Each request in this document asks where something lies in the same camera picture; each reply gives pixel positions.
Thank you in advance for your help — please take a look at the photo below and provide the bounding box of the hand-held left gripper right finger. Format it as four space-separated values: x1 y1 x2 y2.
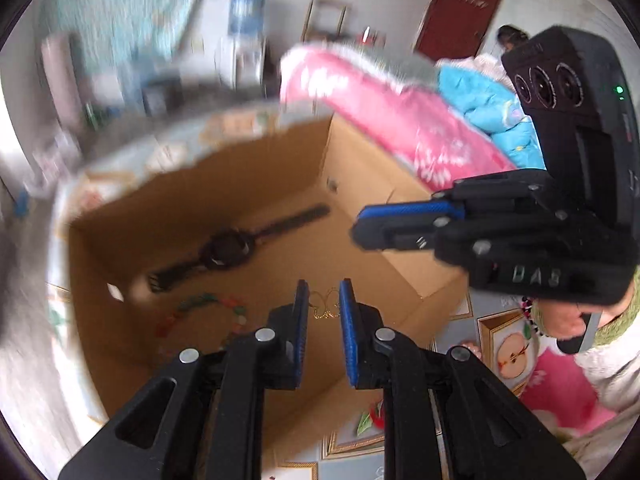
338 278 586 480

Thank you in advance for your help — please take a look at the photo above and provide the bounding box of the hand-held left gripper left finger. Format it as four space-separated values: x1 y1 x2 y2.
57 279 311 480

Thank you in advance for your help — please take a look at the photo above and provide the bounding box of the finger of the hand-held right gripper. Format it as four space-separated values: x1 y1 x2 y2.
350 210 571 266
356 169 556 223

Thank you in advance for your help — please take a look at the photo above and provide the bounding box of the black wristwatch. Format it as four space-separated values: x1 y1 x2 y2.
146 203 331 293

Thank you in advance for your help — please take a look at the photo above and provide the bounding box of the colourful bead bracelet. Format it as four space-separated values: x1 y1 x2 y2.
155 294 248 351

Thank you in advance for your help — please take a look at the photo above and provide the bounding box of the brown cardboard box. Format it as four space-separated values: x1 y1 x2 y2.
65 112 473 463

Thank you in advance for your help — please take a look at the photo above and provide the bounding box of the person's right forearm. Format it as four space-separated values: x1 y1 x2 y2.
572 266 640 411

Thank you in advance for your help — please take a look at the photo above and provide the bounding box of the person's right hand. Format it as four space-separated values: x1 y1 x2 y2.
536 294 588 343

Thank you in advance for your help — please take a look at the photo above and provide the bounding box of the pink floral blanket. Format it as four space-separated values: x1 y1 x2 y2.
279 44 618 433

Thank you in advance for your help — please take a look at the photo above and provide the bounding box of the blue quilt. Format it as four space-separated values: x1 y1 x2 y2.
437 62 548 171

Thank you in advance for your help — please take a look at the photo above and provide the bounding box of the grey lace cloth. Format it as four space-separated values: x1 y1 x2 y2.
330 45 436 86

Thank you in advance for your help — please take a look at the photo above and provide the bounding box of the dark red door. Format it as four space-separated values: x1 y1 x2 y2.
415 0 508 56

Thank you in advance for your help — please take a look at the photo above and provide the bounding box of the white water dispenser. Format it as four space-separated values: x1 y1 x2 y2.
215 35 266 91

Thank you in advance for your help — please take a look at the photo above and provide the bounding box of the blue water bottle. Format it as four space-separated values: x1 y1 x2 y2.
227 0 266 36

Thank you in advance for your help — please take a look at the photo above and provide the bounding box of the pink rolled mat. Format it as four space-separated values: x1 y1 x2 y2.
40 32 83 136

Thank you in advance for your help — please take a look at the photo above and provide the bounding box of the wooden frame chair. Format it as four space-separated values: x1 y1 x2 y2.
302 0 351 41

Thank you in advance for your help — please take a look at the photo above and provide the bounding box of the teal floral wall cloth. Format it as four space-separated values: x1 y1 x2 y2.
55 0 223 61

